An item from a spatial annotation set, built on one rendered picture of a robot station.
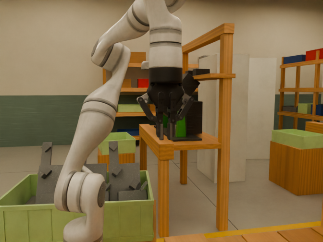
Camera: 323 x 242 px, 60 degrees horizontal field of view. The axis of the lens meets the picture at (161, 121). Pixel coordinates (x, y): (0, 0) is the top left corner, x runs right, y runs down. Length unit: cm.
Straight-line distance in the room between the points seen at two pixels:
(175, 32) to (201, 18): 734
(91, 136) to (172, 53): 29
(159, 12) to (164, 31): 4
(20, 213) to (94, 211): 60
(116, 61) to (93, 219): 44
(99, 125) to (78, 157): 9
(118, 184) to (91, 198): 74
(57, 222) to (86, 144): 55
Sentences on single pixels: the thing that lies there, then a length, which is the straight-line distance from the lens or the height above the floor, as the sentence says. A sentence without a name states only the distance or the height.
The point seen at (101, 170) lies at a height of 100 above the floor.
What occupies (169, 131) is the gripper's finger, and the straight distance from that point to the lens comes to 63.
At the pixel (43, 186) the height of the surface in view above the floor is 94.
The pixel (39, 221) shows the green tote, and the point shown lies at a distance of 122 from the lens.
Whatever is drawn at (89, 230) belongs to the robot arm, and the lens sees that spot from 68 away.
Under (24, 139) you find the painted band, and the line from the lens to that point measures 764.
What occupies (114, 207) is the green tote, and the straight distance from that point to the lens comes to 115.
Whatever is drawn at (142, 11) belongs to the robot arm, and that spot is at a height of 157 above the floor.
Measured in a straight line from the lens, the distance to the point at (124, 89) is 667.
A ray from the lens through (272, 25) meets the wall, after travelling 883.
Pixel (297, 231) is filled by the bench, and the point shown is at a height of 88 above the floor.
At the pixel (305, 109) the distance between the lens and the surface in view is 707.
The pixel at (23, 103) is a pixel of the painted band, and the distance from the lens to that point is 755.
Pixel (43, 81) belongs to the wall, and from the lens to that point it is 744.
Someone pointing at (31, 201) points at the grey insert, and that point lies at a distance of 156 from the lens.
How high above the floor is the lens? 139
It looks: 6 degrees down
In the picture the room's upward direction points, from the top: straight up
